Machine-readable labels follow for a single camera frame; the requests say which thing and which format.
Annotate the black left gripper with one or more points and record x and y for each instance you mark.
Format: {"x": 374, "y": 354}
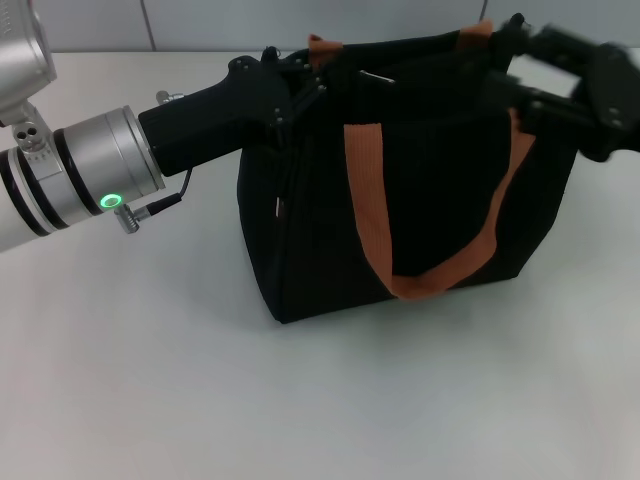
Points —
{"x": 215, "y": 120}

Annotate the silver zipper pull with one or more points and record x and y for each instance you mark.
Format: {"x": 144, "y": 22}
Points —
{"x": 375, "y": 76}

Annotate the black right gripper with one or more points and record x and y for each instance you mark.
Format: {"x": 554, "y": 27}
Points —
{"x": 615, "y": 90}

